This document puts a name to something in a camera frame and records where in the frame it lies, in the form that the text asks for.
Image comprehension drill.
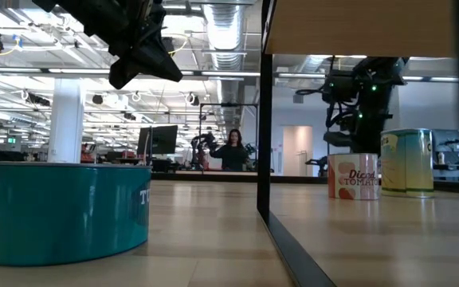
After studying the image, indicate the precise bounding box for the white building column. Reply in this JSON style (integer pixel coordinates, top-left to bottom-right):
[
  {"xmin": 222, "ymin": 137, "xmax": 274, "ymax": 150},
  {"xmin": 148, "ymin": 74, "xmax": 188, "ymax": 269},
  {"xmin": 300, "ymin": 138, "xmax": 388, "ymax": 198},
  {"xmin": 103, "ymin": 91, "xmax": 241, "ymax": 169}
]
[{"xmin": 47, "ymin": 77, "xmax": 85, "ymax": 163}]

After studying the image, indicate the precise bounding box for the black background gantry frame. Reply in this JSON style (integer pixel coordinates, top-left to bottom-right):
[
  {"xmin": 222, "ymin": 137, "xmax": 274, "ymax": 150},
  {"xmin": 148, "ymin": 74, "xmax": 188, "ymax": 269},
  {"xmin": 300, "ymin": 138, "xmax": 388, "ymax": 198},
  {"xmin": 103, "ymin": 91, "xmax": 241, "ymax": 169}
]
[{"xmin": 198, "ymin": 102, "xmax": 259, "ymax": 172}]

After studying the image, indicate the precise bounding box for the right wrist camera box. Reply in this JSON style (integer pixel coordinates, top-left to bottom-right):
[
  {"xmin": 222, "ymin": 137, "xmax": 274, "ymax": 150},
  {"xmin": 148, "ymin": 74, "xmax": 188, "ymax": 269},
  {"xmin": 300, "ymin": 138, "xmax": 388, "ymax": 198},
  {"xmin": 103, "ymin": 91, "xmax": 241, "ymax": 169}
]
[{"xmin": 320, "ymin": 69, "xmax": 359, "ymax": 105}]

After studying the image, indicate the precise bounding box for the silver ventilation duct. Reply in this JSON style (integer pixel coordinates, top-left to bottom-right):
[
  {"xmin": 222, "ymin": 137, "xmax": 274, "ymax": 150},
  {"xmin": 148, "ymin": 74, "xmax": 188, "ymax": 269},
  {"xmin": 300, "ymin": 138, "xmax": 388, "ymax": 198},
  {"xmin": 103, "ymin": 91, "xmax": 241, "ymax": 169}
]
[{"xmin": 202, "ymin": 2, "xmax": 251, "ymax": 132}]

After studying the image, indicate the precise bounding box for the teal tuna can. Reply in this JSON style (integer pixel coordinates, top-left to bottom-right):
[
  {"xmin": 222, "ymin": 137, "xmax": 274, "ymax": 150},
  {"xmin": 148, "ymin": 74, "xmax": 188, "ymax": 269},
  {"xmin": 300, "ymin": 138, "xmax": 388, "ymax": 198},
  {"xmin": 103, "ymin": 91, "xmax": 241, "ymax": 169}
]
[{"xmin": 0, "ymin": 160, "xmax": 153, "ymax": 267}]

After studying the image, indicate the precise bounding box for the black computer monitor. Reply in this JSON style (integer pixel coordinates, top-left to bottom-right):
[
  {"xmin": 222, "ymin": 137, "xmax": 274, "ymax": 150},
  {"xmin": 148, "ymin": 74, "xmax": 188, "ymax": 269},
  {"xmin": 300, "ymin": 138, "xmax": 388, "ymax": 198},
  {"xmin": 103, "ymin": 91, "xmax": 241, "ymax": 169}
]
[{"xmin": 136, "ymin": 124, "xmax": 179, "ymax": 161}]

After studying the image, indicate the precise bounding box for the wooden shelf with black frame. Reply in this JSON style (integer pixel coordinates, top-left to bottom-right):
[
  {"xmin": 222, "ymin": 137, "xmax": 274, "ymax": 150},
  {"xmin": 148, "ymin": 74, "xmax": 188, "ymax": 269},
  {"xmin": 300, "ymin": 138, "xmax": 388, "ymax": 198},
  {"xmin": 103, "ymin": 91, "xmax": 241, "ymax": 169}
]
[{"xmin": 255, "ymin": 0, "xmax": 459, "ymax": 287}]

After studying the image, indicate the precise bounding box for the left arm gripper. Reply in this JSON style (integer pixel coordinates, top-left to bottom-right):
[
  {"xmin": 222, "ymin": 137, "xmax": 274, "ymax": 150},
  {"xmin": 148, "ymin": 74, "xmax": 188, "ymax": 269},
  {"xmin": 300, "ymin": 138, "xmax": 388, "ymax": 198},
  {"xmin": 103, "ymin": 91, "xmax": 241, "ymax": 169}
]
[{"xmin": 108, "ymin": 0, "xmax": 183, "ymax": 90}]

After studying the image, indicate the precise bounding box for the person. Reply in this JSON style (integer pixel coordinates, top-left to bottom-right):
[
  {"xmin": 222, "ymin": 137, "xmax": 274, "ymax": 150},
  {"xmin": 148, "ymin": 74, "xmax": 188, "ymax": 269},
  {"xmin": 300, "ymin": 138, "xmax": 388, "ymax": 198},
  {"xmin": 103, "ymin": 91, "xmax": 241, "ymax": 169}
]
[{"xmin": 209, "ymin": 128, "xmax": 254, "ymax": 172}]

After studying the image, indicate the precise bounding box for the tall yellow label can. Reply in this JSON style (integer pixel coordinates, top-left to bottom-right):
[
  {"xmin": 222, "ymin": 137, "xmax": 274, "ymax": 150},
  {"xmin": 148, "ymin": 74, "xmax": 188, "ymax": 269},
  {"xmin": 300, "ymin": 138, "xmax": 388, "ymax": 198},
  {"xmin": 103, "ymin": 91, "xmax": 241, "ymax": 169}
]
[{"xmin": 380, "ymin": 127, "xmax": 435, "ymax": 199}]

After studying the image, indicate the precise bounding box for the black metal table frame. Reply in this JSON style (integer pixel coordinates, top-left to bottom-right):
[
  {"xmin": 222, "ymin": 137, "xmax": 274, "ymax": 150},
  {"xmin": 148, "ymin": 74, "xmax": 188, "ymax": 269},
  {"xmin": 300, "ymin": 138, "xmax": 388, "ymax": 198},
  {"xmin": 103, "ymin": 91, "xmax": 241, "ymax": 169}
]
[{"xmin": 151, "ymin": 170, "xmax": 459, "ymax": 193}]

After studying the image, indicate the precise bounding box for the diced tomato tin can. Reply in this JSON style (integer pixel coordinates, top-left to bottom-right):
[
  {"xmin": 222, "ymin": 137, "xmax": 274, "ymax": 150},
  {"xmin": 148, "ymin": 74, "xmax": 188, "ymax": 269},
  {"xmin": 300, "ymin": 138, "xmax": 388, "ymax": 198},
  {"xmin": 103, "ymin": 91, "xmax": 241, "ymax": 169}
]
[{"xmin": 327, "ymin": 152, "xmax": 381, "ymax": 201}]

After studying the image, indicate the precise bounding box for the background robot workstation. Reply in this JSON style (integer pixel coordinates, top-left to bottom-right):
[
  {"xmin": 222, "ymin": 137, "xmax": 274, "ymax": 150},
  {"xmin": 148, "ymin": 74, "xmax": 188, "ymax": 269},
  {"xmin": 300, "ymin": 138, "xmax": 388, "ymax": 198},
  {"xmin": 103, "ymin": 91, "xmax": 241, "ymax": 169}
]
[{"xmin": 432, "ymin": 128, "xmax": 459, "ymax": 183}]

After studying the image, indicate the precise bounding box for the cluttered background desk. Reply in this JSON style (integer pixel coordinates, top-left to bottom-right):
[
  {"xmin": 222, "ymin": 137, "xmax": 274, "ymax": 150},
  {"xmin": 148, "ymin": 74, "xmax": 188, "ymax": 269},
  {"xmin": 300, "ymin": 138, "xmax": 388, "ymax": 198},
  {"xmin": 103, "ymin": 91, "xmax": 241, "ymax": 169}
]
[{"xmin": 80, "ymin": 142, "xmax": 151, "ymax": 165}]

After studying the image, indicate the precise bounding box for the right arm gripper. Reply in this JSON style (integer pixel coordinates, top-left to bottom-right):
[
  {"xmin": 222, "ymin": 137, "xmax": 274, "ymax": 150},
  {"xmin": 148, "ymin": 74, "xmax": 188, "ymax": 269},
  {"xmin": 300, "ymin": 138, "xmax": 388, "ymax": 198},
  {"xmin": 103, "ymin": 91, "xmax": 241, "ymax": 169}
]
[{"xmin": 323, "ymin": 79, "xmax": 394, "ymax": 155}]

